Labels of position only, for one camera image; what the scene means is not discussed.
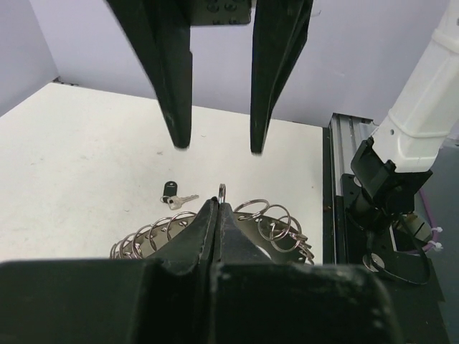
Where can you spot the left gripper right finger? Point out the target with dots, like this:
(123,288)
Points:
(257,301)

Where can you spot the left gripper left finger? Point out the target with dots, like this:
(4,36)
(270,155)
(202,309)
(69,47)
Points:
(163,299)

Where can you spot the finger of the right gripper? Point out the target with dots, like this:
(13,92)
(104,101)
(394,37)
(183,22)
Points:
(280,33)
(159,34)

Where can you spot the white disc wire keyring holder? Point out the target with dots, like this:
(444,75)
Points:
(255,230)

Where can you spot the black tag key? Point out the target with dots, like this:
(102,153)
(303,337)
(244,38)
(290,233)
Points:
(170,197)

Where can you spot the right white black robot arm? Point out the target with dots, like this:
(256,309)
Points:
(391,165)

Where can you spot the aluminium frame rail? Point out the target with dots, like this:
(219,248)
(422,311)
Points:
(346,134)

